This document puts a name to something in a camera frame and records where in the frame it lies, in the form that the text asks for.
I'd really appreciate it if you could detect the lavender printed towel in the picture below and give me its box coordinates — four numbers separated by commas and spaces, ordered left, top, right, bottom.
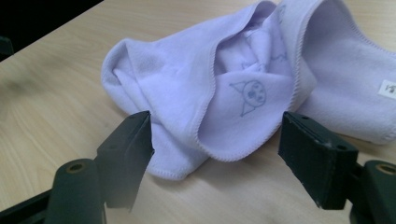
100, 0, 396, 181

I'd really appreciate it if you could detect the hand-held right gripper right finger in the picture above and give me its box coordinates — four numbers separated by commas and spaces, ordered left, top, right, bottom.
277, 111, 360, 211

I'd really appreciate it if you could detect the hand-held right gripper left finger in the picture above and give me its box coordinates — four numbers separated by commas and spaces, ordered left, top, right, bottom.
94, 110, 155, 213

